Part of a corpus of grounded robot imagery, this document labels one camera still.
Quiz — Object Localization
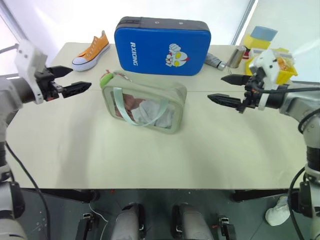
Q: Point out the blue sponge block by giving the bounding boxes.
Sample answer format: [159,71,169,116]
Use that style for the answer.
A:
[250,25,279,42]

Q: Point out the orange snack packet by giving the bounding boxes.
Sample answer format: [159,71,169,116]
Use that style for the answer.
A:
[274,55,294,72]

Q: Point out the silver metal can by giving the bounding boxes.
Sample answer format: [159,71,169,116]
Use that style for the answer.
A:
[226,45,247,69]

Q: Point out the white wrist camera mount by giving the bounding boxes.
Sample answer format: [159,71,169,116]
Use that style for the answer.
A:
[14,40,48,105]
[248,48,284,111]

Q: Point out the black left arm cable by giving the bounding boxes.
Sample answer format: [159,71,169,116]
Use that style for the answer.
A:
[4,141,52,240]

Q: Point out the clear green toiletry bag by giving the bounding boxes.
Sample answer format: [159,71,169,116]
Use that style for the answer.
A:
[99,70,188,135]

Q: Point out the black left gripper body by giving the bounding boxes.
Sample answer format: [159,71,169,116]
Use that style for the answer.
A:
[34,70,64,102]

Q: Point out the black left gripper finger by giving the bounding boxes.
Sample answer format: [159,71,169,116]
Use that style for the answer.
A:
[47,65,74,79]
[61,81,93,99]

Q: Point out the yellow plastic bin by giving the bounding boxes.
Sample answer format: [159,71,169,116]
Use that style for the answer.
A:
[245,47,300,85]

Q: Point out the thin white floor cable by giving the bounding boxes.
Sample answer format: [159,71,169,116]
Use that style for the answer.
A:
[88,202,109,240]

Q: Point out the black table frame bar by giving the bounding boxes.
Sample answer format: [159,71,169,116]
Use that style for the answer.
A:
[230,188,289,203]
[40,188,101,204]

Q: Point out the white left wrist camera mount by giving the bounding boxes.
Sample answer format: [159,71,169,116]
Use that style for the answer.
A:
[14,40,48,105]

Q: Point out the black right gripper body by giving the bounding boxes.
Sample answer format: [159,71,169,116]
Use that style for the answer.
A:
[238,67,266,114]

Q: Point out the grey rounded robot leg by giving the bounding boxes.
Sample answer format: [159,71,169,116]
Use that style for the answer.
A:
[109,202,147,240]
[171,202,215,240]

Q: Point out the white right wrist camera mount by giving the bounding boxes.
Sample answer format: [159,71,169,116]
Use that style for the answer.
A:
[248,48,284,111]

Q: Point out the blue kick pad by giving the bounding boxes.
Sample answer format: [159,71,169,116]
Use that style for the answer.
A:
[114,16,212,77]

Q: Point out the black floor bracket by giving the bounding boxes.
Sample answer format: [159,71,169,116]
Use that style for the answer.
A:
[216,215,236,240]
[74,211,96,240]

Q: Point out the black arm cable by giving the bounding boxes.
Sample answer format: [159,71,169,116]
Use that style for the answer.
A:
[4,141,52,240]
[287,106,320,240]

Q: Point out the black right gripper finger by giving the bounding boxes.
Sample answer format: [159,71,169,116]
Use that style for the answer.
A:
[220,73,251,87]
[207,93,243,111]

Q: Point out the light grey cloth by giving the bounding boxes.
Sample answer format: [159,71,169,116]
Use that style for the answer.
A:
[130,99,176,130]

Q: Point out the grey tube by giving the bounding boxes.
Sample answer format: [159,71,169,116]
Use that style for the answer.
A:
[204,52,228,71]

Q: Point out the orange canvas sneaker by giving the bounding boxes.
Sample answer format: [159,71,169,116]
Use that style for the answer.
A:
[71,30,111,72]

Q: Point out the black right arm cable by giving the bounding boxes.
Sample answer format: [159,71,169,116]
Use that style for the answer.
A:
[287,106,320,240]

